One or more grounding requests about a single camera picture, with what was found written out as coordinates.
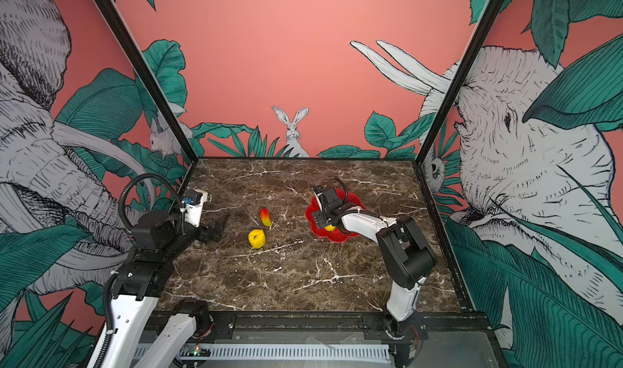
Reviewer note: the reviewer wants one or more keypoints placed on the red yellow green mango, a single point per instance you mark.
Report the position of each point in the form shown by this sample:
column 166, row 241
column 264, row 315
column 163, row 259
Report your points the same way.
column 265, row 217

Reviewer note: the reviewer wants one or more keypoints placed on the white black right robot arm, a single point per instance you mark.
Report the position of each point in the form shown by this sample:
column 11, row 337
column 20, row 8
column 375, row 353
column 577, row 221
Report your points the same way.
column 406, row 253

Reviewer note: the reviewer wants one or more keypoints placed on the yellow fake apple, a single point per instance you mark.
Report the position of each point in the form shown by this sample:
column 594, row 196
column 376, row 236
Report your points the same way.
column 257, row 239

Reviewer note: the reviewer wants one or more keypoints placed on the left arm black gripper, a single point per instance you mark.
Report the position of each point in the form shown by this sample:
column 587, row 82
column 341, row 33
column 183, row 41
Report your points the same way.
column 206, row 236

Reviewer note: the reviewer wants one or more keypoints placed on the black corner post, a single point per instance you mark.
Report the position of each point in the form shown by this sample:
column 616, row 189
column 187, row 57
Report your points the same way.
column 123, row 36
column 487, row 19

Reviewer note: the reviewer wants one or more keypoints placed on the white ventilated cable duct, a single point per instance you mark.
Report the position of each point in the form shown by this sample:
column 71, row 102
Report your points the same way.
column 274, row 352

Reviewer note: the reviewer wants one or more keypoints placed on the black right corner post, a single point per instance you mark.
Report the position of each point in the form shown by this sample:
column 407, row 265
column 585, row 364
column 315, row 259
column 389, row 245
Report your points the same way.
column 487, row 19

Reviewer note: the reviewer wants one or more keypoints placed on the red flower-shaped fruit bowl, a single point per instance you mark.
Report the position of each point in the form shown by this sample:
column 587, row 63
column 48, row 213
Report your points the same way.
column 341, row 234

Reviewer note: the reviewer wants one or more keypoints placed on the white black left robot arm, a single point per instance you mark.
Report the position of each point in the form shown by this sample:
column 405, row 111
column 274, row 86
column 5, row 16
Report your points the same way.
column 132, row 293

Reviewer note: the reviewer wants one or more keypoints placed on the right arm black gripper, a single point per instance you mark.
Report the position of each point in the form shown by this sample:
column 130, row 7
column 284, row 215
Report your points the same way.
column 320, row 219

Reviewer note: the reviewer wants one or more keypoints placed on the black left corner post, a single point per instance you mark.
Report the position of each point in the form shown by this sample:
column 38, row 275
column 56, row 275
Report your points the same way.
column 123, row 36

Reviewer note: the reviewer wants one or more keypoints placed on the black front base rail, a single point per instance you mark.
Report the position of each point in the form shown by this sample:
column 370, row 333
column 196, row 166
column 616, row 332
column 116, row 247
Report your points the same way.
column 375, row 325

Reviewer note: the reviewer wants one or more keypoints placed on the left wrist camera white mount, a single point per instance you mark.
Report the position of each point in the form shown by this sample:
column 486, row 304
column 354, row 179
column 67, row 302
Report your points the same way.
column 193, row 202

